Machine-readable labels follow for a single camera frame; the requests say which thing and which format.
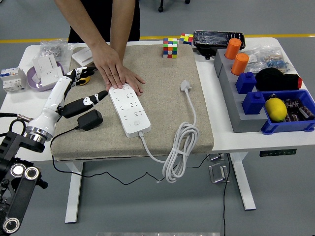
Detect person's right hand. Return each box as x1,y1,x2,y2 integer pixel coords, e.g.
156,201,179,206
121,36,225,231
90,42,127,90

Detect person's left hand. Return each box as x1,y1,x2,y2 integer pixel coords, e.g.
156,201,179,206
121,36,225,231
121,64,146,96

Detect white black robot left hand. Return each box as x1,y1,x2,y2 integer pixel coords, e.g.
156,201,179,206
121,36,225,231
29,66,109,135

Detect white power strip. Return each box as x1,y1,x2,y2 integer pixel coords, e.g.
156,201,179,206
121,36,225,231
108,83,152,138

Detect thin black adapter cord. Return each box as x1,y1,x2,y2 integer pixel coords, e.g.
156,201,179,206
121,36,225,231
50,124,163,185

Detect black power adapter plug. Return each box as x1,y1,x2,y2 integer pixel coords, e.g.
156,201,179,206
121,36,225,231
77,109,103,132

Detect yellow tape measure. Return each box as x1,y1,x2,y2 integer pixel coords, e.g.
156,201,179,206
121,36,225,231
73,75,92,87

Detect purple bowl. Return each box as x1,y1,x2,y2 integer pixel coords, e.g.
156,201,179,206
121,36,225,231
26,61,66,93

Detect grey-brown fabric mat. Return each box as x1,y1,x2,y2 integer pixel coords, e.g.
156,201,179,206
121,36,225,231
50,44,215,162

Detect clear bag of screws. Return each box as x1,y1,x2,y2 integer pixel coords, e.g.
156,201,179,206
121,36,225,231
39,40,77,62

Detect person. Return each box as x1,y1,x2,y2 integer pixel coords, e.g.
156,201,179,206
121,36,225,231
67,0,141,44

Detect white circuit breaker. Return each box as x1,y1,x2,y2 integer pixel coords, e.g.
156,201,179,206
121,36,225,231
0,67,27,93

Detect large multicolour puzzle cube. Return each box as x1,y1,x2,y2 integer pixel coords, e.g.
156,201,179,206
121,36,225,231
162,37,179,59

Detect small multicolour puzzle cube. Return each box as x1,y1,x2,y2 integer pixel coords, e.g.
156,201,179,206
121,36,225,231
179,33,194,46

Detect black chair base casters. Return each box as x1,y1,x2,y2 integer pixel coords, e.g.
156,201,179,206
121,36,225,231
158,0,191,13

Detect black box in plastic wrap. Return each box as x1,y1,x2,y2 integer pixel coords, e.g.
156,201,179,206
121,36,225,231
193,30,246,59

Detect grey stepped block holder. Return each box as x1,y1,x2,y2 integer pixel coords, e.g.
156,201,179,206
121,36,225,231
213,48,269,133

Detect orange cylinder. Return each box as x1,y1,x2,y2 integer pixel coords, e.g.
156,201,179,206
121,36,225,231
231,53,250,76
225,38,242,60

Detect white table leg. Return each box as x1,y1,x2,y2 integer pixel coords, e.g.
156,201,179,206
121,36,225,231
230,152,256,211
64,162,84,224

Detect blue block with knob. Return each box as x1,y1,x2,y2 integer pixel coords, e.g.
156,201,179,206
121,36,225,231
242,91,266,116
235,71,257,94

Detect clear bag of components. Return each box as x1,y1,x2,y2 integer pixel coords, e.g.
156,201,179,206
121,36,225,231
242,45,292,74

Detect black cloth with red end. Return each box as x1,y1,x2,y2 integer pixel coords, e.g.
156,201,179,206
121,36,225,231
255,68,303,92

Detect yellow lemon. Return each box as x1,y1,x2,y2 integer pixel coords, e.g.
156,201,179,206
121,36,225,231
264,98,288,121

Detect blue plastic bin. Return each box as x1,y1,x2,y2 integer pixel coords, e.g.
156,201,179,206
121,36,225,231
260,89,315,135

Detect black table control panel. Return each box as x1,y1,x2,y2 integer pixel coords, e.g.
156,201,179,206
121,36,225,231
259,148,297,157

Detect dark capacitors pile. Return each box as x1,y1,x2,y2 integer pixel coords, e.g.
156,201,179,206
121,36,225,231
283,97,309,122

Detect white wall socket panel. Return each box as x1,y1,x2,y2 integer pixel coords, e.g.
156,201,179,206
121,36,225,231
39,68,62,87

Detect white wall switch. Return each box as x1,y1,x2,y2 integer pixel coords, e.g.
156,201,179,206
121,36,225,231
71,46,95,68

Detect white switch panel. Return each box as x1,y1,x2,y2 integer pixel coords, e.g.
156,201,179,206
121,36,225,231
32,54,60,74

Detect white power cord with plug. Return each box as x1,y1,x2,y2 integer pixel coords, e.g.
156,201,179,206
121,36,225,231
138,80,200,184

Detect small silver metal bracket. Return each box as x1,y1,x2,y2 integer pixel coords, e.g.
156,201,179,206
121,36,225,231
206,153,226,162

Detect large silver metal bracket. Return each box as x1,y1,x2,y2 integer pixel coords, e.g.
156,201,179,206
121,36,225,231
208,162,231,184

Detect black floor cable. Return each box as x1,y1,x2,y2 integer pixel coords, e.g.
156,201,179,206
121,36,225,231
222,153,232,236

